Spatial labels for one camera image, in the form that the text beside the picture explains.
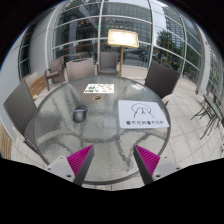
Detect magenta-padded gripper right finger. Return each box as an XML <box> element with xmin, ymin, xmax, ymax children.
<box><xmin>133</xmin><ymin>145</ymin><xmax>181</xmax><ymax>186</ymax></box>

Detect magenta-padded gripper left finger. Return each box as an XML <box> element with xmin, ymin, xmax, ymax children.
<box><xmin>46</xmin><ymin>145</ymin><xmax>95</xmax><ymax>187</ymax></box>

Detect black computer mouse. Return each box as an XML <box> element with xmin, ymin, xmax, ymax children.
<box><xmin>72</xmin><ymin>105</ymin><xmax>89</xmax><ymax>124</ymax></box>

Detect white printed mouse pad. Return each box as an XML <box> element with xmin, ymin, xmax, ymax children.
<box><xmin>117</xmin><ymin>99</ymin><xmax>170</xmax><ymax>130</ymax></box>

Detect wooden slatted bench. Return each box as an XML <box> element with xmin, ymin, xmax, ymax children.
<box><xmin>0</xmin><ymin>123</ymin><xmax>14</xmax><ymax>160</ymax></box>
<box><xmin>21</xmin><ymin>73</ymin><xmax>48</xmax><ymax>99</ymax></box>

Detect colourful printed menu card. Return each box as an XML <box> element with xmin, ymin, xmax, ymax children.
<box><xmin>83</xmin><ymin>83</ymin><xmax>115</xmax><ymax>94</ymax></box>

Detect grey wicker chair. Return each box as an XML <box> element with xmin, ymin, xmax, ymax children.
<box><xmin>65</xmin><ymin>57</ymin><xmax>98</xmax><ymax>82</ymax></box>
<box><xmin>44</xmin><ymin>55</ymin><xmax>66</xmax><ymax>91</ymax></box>
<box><xmin>3</xmin><ymin>79</ymin><xmax>41</xmax><ymax>154</ymax></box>
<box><xmin>97</xmin><ymin>51</ymin><xmax>120</xmax><ymax>77</ymax></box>
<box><xmin>144</xmin><ymin>61</ymin><xmax>181</xmax><ymax>104</ymax></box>

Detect green metal chairs group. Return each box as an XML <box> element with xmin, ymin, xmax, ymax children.
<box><xmin>190</xmin><ymin>93</ymin><xmax>224</xmax><ymax>141</ymax></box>

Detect gold menu sign stand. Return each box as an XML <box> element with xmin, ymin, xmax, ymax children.
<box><xmin>106</xmin><ymin>28</ymin><xmax>140</xmax><ymax>78</ymax></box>

